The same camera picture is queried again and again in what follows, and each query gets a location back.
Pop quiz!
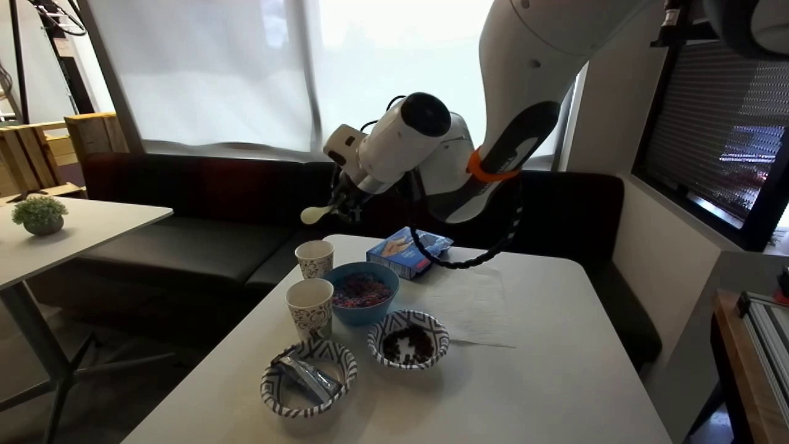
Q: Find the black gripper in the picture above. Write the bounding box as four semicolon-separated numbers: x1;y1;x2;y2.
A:
329;173;381;222

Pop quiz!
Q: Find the wooden spoon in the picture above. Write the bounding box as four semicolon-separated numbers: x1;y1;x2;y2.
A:
302;204;340;227

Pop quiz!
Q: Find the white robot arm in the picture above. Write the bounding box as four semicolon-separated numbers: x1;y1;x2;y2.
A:
325;0;646;223

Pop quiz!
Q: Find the patterned paper cup far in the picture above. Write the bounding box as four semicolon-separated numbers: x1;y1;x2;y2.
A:
294;238;334;279

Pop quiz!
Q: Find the patterned paper cup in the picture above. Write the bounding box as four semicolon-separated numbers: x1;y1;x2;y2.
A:
294;238;334;279
287;279;336;337

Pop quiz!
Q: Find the blue bowl with colourful candy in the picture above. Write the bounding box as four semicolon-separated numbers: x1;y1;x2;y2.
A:
329;262;400;325

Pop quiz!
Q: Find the patterned paper cup near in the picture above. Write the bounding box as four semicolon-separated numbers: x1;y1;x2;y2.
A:
287;279;336;337

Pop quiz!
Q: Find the patterned bowl with chocolate pieces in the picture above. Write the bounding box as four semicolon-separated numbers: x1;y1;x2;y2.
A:
368;310;449;371

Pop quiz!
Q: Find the patterned bowl with wrapped candy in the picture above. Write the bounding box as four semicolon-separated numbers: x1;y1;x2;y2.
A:
259;341;361;420

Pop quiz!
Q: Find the blue cookie box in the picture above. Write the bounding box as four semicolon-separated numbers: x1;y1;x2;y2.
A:
365;227;452;279

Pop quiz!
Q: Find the black bench seat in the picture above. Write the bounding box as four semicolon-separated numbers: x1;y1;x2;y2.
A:
32;156;662;369

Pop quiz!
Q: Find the white paper napkin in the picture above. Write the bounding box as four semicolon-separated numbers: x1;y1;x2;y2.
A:
408;265;515;347

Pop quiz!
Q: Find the silver wrapped candy bar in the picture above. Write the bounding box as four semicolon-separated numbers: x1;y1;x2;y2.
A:
277;354;338;405

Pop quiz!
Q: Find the neighbouring white table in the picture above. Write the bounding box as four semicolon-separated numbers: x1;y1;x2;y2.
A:
0;198;174;410

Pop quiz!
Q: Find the small potted plant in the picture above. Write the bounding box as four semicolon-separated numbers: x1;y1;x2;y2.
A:
12;194;66;237

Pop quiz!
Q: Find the wooden shelf unit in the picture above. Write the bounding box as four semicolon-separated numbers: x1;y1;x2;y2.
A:
0;112;132;204

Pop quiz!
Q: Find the black monitor screen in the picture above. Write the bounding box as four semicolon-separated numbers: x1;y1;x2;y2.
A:
635;38;789;252

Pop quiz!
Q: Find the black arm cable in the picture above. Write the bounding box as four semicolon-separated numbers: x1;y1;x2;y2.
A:
408;174;527;272

